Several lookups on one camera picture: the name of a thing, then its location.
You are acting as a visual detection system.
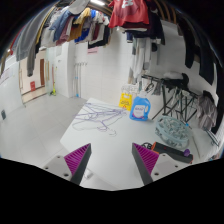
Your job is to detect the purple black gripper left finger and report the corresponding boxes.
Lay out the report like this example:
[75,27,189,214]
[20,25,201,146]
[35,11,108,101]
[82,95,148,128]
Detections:
[64,144,91,185]

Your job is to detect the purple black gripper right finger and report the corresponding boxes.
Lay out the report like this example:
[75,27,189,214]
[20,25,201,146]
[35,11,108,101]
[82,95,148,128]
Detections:
[132,143,159,185]

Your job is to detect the black orange handheld device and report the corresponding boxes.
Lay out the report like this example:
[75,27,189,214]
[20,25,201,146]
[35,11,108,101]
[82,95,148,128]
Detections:
[151,142,193,164]

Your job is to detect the blue detergent bottle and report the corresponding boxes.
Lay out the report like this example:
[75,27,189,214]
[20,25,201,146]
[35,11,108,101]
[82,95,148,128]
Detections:
[129,91,151,121]

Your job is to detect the yellow wet floor sign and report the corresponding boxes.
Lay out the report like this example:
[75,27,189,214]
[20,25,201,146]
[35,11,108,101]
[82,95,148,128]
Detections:
[119,93,132,111]

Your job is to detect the black clothes rack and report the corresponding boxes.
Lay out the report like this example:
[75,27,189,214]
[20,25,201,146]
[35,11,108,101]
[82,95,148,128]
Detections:
[142,73,198,123]

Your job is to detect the grey garment on rack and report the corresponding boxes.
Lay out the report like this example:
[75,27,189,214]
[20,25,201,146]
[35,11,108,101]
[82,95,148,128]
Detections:
[197,91,218,130]

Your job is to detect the brown door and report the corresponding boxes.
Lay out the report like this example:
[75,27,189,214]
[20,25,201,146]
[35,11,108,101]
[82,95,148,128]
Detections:
[40,59,45,86]

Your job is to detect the white hanging trousers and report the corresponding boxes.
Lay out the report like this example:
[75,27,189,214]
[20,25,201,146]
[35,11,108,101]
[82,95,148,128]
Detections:
[128,38,151,84]

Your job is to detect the dark hanging jackets right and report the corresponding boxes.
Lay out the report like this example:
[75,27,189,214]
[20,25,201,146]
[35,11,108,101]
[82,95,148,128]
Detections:
[176,12,224,134]

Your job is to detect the grey hanging sweater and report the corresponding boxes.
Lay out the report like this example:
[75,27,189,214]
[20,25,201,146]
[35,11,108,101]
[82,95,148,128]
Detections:
[16,7,52,77]

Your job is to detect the row of colourful hanging clothes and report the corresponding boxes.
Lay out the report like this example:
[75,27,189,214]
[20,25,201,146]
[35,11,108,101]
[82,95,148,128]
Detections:
[38,8,111,49]

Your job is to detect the red hanging shirt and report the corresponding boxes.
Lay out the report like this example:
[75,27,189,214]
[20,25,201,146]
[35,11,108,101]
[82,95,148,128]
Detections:
[109,0,149,28]

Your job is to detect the black charger cable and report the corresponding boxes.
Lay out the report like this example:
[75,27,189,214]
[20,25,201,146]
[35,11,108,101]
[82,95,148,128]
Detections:
[140,142,153,150]

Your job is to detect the pile of purple wire hangers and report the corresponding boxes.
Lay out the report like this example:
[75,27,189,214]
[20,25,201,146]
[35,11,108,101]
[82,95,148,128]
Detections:
[72,102,127,136]

